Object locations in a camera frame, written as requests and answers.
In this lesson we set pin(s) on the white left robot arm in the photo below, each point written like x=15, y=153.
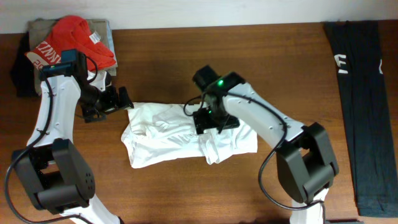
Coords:
x=53, y=173

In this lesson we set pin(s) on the red folded printed t-shirt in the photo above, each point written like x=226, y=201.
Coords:
x=74, y=40

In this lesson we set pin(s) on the white t-shirt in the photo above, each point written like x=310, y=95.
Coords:
x=163, y=132

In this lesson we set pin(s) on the black garment with white letters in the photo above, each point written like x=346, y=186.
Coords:
x=357, y=52

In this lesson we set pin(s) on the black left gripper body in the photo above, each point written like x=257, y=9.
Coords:
x=93, y=100

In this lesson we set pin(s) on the olive folded garment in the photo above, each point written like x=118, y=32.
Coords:
x=40, y=31

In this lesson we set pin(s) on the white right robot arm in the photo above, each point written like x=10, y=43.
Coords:
x=306, y=162

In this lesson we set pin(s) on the black folded garment under stack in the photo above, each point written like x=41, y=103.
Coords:
x=22, y=71

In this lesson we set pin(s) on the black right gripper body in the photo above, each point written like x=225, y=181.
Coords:
x=206, y=117

